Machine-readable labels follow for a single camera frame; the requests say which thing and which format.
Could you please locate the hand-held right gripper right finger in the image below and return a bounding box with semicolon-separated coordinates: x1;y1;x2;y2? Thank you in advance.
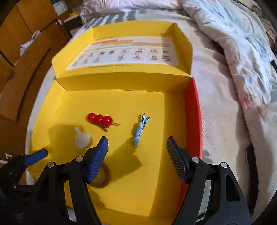
166;136;252;225

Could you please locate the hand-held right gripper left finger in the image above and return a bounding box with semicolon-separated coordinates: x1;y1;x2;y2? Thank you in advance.
23;136;109;225

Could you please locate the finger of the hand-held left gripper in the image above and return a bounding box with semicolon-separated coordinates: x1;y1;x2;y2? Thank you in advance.
4;148;48;173

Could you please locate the brown spiral hair tie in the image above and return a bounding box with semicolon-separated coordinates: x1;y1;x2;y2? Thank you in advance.
90;162;111;188

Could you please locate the yellow cardboard box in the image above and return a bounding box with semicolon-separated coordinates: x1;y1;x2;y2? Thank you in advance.
26;20;203;223

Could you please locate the white bulb-shaped ornament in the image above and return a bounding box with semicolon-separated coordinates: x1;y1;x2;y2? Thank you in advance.
74;127;92;149

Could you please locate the red ball hair clip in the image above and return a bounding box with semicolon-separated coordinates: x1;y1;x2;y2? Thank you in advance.
87;112;121;132

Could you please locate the light blue hair clip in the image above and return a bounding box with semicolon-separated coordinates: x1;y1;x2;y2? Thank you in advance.
132;113;151;146

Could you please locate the wooden wardrobe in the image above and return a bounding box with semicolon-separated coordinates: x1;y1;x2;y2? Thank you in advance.
0;0;87;156

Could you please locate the white plastic bag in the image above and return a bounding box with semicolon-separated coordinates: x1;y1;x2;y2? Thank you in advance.
20;30;41;57

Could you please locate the patterned quilt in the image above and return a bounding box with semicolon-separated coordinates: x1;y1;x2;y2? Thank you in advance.
182;0;277;122

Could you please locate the white pillow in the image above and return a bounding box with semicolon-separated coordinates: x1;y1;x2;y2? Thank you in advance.
80;0;184;22

